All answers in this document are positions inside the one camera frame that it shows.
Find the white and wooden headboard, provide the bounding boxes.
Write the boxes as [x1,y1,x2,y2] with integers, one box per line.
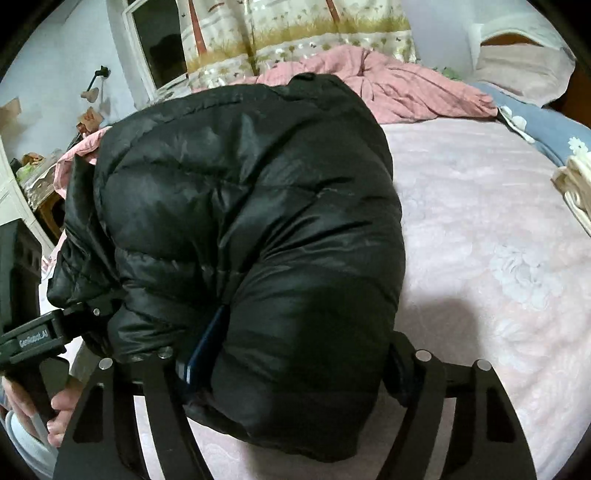
[466,14,591,125]

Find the wall mounted lamp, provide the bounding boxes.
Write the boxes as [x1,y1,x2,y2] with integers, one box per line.
[81,66,112,103]

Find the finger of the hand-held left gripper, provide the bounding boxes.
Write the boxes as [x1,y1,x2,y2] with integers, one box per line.
[69,302,114,320]

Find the white drawer cabinet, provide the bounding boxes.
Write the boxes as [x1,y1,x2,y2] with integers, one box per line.
[0,138,56,259]

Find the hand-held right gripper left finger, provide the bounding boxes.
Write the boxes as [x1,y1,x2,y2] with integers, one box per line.
[53,305,232,480]

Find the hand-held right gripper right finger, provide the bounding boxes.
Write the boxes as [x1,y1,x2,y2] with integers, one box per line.
[383,332,539,480]

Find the blue floral pillow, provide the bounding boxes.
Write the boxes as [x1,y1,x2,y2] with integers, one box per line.
[473,83,591,167]

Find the wooden nightstand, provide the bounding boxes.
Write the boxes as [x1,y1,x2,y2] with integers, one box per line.
[34,191,68,241]

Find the stack of papers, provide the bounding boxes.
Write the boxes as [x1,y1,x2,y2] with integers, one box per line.
[18,161,61,204]

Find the pink pillow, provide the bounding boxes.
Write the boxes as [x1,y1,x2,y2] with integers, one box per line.
[475,44,578,107]

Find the cream folded clothes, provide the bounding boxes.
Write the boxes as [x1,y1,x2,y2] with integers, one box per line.
[551,154,591,232]

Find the black puffer jacket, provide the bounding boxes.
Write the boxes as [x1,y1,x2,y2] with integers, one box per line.
[46,73,407,462]

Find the tree print curtain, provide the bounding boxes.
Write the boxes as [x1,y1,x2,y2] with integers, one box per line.
[175,0,419,88]

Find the white framed window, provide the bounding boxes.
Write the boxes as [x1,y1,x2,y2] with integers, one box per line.
[108,0,190,100]

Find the white rounded object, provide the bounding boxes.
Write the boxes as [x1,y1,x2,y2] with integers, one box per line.
[4,411,58,478]

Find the person's left hand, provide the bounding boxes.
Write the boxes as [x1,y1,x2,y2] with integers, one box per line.
[0,376,83,448]

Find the pink checked quilt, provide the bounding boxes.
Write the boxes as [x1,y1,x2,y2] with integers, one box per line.
[53,44,499,195]

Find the bed with pink sheet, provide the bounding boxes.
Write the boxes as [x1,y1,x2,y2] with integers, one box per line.
[41,115,591,480]

